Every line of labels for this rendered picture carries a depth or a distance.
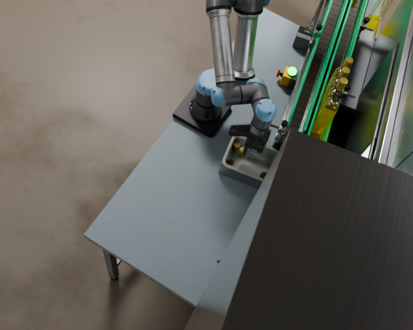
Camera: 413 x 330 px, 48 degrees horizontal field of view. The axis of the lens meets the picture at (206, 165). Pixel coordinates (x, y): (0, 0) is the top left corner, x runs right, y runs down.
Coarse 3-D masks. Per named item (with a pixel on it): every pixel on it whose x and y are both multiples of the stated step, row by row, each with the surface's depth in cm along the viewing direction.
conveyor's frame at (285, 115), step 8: (328, 0) 247; (320, 16) 241; (312, 48) 230; (304, 56) 239; (304, 64) 224; (296, 80) 224; (296, 88) 217; (288, 104) 212; (288, 112) 210; (272, 144) 214
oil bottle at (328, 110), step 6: (324, 102) 194; (330, 102) 188; (324, 108) 190; (330, 108) 189; (336, 108) 188; (318, 114) 200; (324, 114) 193; (330, 114) 192; (318, 120) 198; (324, 120) 197; (330, 120) 196; (318, 126) 201; (324, 126) 200; (318, 132) 205
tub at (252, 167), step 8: (240, 136) 205; (232, 144) 205; (232, 152) 209; (256, 152) 209; (264, 152) 207; (272, 152) 205; (224, 160) 198; (240, 160) 208; (248, 160) 208; (256, 160) 209; (264, 160) 209; (272, 160) 208; (232, 168) 197; (240, 168) 206; (248, 168) 206; (256, 168) 207; (264, 168) 207; (256, 176) 197
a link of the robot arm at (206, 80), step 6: (204, 72) 199; (210, 72) 198; (204, 78) 197; (210, 78) 197; (198, 84) 198; (204, 84) 196; (210, 84) 196; (198, 90) 200; (204, 90) 196; (210, 90) 195; (198, 96) 203; (204, 96) 200; (210, 96) 199; (198, 102) 206; (204, 102) 203; (210, 102) 203
